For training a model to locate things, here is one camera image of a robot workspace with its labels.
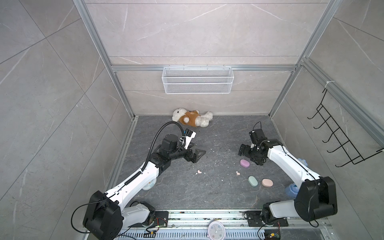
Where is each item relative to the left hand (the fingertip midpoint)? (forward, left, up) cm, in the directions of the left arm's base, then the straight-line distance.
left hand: (199, 145), depth 76 cm
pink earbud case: (-14, -39, -20) cm, 46 cm away
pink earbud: (-6, 0, -21) cm, 22 cm away
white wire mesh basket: (+48, -2, +8) cm, 48 cm away
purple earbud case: (-1, -29, -21) cm, 36 cm away
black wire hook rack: (-10, -64, +11) cm, 65 cm away
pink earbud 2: (-7, -24, -21) cm, 32 cm away
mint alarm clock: (-13, +28, -21) cm, 37 cm away
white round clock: (-35, -7, -19) cm, 41 cm away
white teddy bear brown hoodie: (+31, +3, -12) cm, 34 cm away
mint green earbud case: (-13, -31, -20) cm, 39 cm away
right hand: (0, -28, -13) cm, 30 cm away
